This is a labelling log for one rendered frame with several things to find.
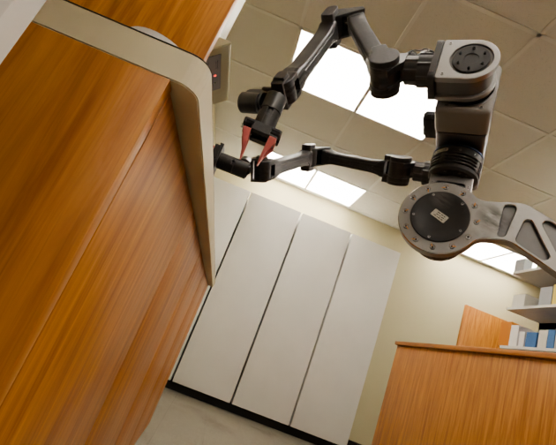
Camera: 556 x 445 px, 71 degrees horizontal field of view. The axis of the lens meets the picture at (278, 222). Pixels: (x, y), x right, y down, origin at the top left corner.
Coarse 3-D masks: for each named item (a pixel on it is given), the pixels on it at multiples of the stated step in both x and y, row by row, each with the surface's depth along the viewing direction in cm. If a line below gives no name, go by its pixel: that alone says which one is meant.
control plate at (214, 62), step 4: (212, 56) 125; (216, 56) 126; (220, 56) 126; (208, 60) 126; (212, 60) 127; (216, 60) 128; (220, 60) 129; (208, 64) 128; (212, 64) 129; (216, 64) 130; (220, 64) 131; (212, 68) 131; (216, 68) 132; (220, 68) 132; (212, 72) 133; (216, 72) 134; (220, 72) 135; (212, 76) 135; (216, 76) 136; (220, 76) 137; (212, 80) 137; (216, 80) 138; (220, 80) 139; (212, 84) 139; (216, 84) 140; (220, 84) 141; (216, 88) 143
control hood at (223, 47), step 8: (224, 40) 123; (216, 48) 122; (224, 48) 124; (224, 56) 128; (224, 64) 132; (224, 72) 136; (224, 80) 141; (224, 88) 145; (216, 96) 148; (224, 96) 150
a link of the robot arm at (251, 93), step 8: (280, 72) 105; (280, 80) 104; (264, 88) 106; (272, 88) 105; (280, 88) 104; (240, 96) 106; (248, 96) 105; (256, 96) 104; (240, 104) 106; (248, 104) 105; (256, 104) 104; (288, 104) 108; (248, 112) 107; (256, 112) 105
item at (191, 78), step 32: (64, 0) 41; (64, 32) 40; (96, 32) 40; (128, 32) 41; (160, 64) 41; (192, 64) 41; (192, 96) 42; (192, 128) 49; (192, 160) 59; (192, 192) 74
